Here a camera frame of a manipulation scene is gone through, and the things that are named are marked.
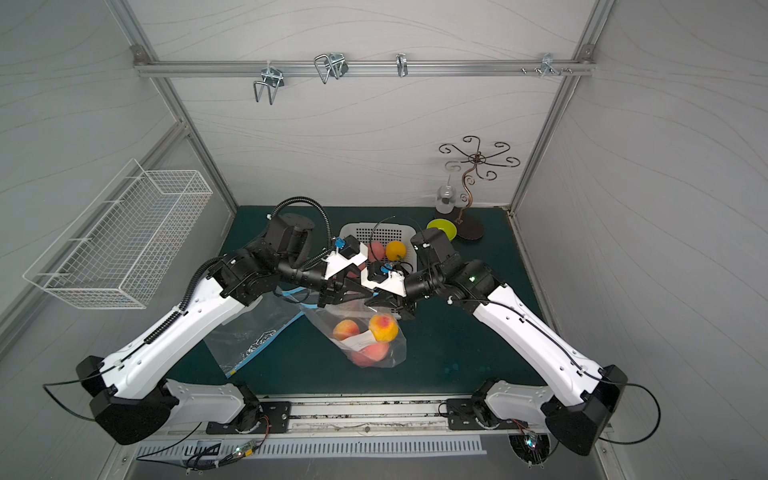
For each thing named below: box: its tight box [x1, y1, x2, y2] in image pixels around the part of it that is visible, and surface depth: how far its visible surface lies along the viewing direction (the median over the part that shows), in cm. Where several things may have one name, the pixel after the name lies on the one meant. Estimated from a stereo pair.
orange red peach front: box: [333, 319, 360, 341], surface depth 80 cm
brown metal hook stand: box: [439, 136, 521, 241], surface depth 97 cm
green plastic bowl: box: [426, 219, 457, 241], surface depth 113 cm
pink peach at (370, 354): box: [352, 343, 389, 367], surface depth 74 cm
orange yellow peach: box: [369, 313, 399, 343], surface depth 72 cm
